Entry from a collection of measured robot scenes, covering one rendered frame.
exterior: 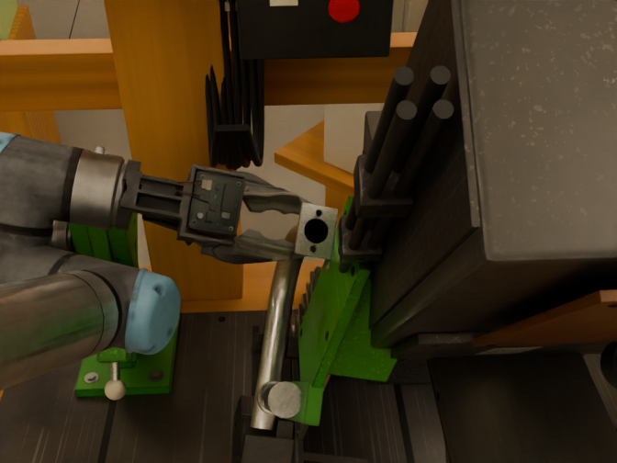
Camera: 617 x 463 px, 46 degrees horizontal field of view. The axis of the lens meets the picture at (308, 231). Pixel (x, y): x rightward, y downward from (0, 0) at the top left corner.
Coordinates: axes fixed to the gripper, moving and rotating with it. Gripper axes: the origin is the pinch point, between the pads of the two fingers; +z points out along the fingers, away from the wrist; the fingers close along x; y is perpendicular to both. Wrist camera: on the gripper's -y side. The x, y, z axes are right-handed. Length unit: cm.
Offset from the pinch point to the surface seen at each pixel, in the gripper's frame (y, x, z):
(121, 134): -258, 58, -38
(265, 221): -197, 24, 24
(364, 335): 6.2, -10.1, 6.2
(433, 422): -16.5, -20.3, 24.6
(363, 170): 34.1, 0.4, -4.3
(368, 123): -10.6, 16.3, 7.7
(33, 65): -28, 19, -37
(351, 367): 2.8, -13.6, 6.3
